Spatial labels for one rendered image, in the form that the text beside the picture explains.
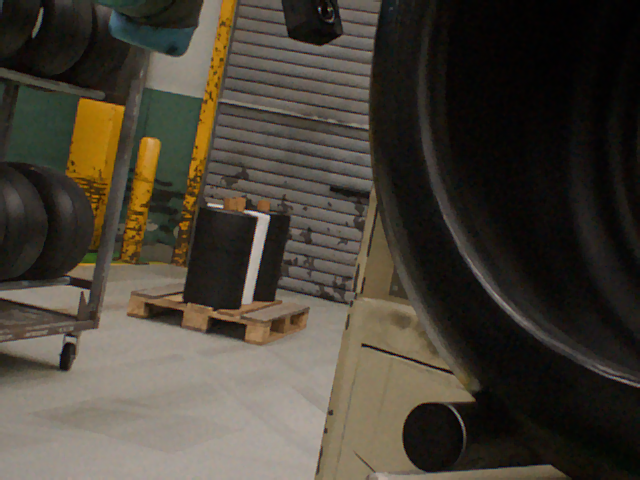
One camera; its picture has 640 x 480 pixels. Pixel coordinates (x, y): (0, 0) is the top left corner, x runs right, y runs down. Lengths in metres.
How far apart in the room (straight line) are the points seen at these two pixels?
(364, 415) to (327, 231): 8.94
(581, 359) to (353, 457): 0.95
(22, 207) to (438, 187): 4.27
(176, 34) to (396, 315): 0.60
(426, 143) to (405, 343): 0.82
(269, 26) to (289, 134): 0.90
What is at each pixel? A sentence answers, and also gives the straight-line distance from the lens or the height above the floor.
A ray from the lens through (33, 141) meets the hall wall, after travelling 11.75.
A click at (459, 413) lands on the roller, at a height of 0.92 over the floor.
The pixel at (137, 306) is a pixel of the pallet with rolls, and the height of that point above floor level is 0.06.
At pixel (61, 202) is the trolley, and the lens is 5.40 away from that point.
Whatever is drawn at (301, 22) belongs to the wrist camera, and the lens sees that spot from 1.08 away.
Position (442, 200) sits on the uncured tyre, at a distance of 0.83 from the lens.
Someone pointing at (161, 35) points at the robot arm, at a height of 1.14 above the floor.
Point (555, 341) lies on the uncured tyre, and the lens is 0.78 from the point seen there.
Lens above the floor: 1.06
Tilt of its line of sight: 3 degrees down
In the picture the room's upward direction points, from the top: 11 degrees clockwise
